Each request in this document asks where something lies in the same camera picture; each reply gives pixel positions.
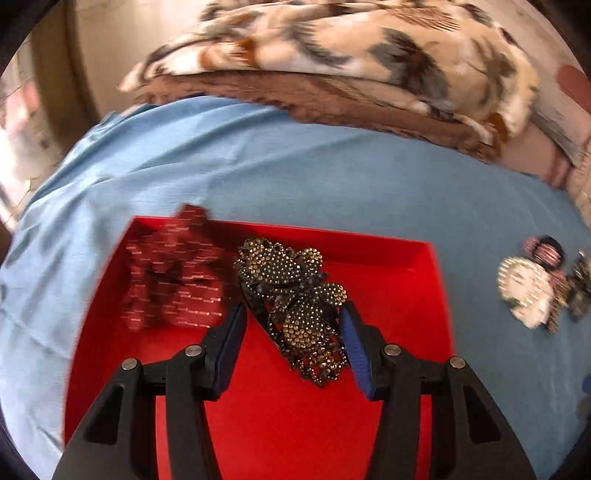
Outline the red patterned scrunchie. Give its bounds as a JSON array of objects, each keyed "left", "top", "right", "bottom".
[{"left": 124, "top": 204, "right": 229, "bottom": 331}]

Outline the rhinestone hair clip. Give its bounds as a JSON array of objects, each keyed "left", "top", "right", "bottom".
[{"left": 235, "top": 238, "right": 349, "bottom": 387}]

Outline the brown beaded bracelet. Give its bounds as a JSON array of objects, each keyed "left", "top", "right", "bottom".
[{"left": 546, "top": 250, "right": 591, "bottom": 335}]

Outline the red jewelry tray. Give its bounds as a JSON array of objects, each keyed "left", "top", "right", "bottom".
[{"left": 63, "top": 221, "right": 454, "bottom": 479}]

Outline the white pearl bracelet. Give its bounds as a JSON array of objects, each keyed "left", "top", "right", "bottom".
[{"left": 497, "top": 256, "right": 555, "bottom": 329}]

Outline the dark pink beaded bracelet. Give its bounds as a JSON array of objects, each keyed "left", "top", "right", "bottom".
[{"left": 523, "top": 234, "right": 567, "bottom": 272}]

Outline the brown ruffled blanket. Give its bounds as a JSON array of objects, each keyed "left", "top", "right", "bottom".
[{"left": 134, "top": 71, "right": 503, "bottom": 163}]

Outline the leaf print blanket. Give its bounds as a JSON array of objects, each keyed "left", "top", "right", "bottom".
[{"left": 119, "top": 1, "right": 539, "bottom": 144}]

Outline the light blue bed cloth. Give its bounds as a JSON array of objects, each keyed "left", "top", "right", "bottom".
[{"left": 1, "top": 97, "right": 590, "bottom": 479}]

